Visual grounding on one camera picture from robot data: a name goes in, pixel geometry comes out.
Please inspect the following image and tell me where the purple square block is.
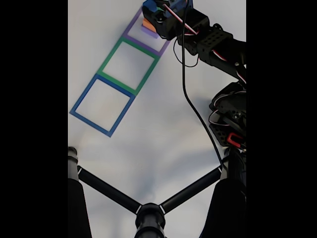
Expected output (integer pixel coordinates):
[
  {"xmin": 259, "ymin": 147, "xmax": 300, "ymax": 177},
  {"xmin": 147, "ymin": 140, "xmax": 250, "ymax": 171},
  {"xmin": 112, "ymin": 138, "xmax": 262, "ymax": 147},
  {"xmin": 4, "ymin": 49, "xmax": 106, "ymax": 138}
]
[{"xmin": 140, "ymin": 24, "xmax": 159, "ymax": 39}]

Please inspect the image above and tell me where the red clamp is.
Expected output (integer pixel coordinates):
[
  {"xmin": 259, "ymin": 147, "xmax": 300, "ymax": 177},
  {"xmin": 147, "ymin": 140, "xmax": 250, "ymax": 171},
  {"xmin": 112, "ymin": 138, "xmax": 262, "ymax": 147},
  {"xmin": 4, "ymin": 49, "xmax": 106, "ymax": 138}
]
[{"xmin": 226, "ymin": 132, "xmax": 245, "ymax": 147}]

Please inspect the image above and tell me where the black tripod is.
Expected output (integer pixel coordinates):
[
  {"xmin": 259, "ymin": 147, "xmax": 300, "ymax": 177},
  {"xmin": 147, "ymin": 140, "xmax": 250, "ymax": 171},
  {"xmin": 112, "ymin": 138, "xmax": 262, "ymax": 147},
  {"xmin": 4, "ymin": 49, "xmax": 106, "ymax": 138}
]
[{"xmin": 68, "ymin": 146, "xmax": 247, "ymax": 238}]

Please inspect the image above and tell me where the red white gripper servo cable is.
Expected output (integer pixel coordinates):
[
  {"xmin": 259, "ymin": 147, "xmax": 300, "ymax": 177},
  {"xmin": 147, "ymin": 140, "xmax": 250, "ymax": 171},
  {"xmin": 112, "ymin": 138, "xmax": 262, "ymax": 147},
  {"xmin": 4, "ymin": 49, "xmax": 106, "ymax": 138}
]
[{"xmin": 162, "ymin": 3, "xmax": 247, "ymax": 84}]

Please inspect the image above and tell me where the circuit board camera, blue mount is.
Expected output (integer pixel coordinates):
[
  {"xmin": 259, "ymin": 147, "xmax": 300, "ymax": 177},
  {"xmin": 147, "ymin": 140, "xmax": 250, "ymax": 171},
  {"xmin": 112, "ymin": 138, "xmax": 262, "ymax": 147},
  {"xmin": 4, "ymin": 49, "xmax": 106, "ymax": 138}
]
[{"xmin": 162, "ymin": 0, "xmax": 194, "ymax": 18}]

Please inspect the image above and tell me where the purple square frame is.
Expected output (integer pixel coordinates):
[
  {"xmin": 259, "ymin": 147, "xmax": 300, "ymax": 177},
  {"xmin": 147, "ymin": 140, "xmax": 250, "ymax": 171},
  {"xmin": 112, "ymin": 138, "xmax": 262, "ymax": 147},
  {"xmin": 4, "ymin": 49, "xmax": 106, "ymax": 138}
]
[{"xmin": 122, "ymin": 6, "xmax": 172, "ymax": 57}]

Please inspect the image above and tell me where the thin black wire loop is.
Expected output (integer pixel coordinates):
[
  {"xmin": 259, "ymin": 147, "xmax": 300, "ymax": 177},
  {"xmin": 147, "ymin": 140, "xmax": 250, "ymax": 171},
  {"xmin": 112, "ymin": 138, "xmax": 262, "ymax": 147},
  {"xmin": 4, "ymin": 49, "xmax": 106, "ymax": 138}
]
[{"xmin": 172, "ymin": 38, "xmax": 200, "ymax": 68}]

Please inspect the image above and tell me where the thick black camera cable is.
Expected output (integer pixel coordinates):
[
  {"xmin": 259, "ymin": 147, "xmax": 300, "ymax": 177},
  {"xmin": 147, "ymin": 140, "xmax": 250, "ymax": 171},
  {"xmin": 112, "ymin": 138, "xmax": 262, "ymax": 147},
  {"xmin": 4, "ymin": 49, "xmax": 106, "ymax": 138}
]
[{"xmin": 181, "ymin": 0, "xmax": 225, "ymax": 172}]

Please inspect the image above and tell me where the green square frame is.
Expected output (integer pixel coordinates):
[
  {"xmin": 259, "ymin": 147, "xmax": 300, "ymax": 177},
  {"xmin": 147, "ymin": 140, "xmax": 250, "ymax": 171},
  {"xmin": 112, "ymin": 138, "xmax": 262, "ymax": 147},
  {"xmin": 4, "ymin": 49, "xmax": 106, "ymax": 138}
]
[{"xmin": 96, "ymin": 37, "xmax": 160, "ymax": 96}]

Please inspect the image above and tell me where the red white base servo cable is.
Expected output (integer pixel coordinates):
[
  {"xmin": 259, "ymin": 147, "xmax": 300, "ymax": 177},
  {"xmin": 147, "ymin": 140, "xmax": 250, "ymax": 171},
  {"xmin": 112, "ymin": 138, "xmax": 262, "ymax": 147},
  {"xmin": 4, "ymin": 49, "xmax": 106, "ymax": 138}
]
[{"xmin": 209, "ymin": 91, "xmax": 247, "ymax": 127}]

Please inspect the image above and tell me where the blue square frame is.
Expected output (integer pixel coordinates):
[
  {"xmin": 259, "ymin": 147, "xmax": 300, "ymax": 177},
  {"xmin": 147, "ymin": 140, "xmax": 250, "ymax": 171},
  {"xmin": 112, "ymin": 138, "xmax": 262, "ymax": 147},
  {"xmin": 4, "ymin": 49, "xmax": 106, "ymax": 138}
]
[{"xmin": 69, "ymin": 73, "xmax": 136, "ymax": 138}]

